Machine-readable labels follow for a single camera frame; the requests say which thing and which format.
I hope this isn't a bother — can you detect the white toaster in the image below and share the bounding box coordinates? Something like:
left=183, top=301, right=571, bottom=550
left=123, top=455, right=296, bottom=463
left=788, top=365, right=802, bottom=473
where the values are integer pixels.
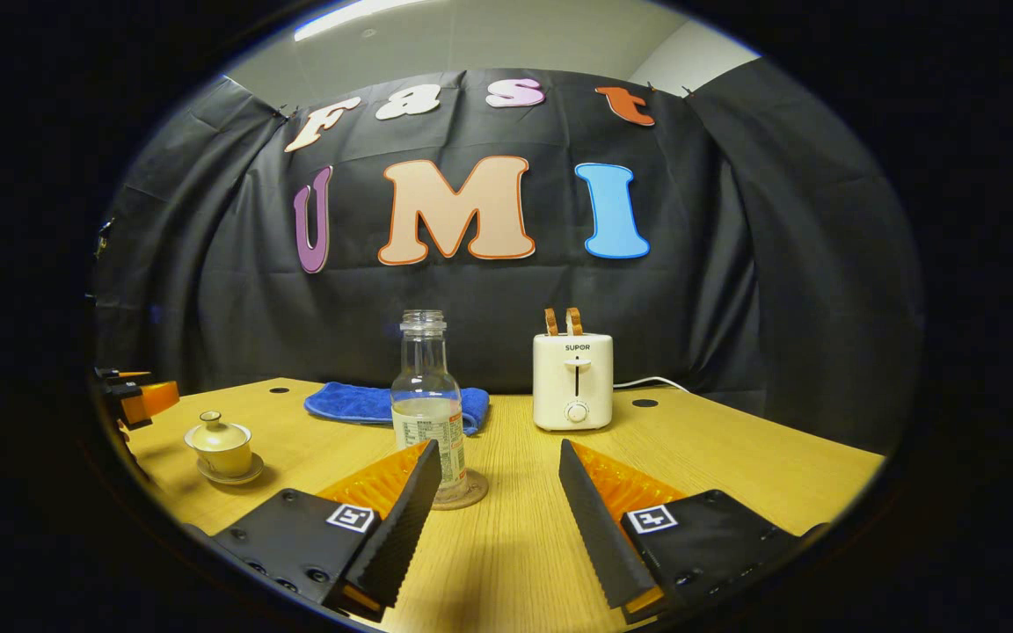
left=532, top=332, right=615, bottom=432

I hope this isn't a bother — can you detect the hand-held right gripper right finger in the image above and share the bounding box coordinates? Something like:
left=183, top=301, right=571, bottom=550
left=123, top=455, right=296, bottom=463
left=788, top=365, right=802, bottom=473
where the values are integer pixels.
left=558, top=438, right=833, bottom=625

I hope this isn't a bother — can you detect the black backdrop cloth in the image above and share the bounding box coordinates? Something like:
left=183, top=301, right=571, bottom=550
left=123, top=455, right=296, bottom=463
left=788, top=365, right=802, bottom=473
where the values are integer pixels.
left=89, top=57, right=925, bottom=455

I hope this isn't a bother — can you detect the blue towel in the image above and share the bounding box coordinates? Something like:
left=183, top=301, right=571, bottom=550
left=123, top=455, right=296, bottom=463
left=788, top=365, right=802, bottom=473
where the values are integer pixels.
left=303, top=381, right=491, bottom=436

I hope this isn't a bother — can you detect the white toaster cable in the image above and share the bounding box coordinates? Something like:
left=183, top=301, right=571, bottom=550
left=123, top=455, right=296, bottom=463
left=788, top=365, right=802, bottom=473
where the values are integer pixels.
left=612, top=376, right=692, bottom=394

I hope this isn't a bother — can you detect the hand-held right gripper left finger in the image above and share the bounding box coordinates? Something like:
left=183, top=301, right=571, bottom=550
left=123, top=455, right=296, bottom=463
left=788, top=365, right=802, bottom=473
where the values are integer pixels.
left=212, top=440, right=443, bottom=623

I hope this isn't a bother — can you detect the clear glass water bottle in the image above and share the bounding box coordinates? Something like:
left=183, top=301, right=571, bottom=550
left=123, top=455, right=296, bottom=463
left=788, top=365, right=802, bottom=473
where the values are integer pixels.
left=390, top=309, right=472, bottom=504

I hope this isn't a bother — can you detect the ceiling light panel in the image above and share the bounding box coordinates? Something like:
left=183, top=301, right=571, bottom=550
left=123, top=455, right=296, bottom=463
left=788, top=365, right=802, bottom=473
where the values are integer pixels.
left=294, top=0, right=437, bottom=42

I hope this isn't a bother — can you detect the cream saucer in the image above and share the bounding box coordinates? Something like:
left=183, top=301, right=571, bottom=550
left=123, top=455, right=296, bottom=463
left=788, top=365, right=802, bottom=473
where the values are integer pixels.
left=197, top=453, right=266, bottom=486

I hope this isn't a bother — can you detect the round cork coaster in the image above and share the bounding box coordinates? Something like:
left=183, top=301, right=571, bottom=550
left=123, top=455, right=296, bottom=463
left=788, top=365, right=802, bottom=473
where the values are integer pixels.
left=432, top=469, right=490, bottom=511

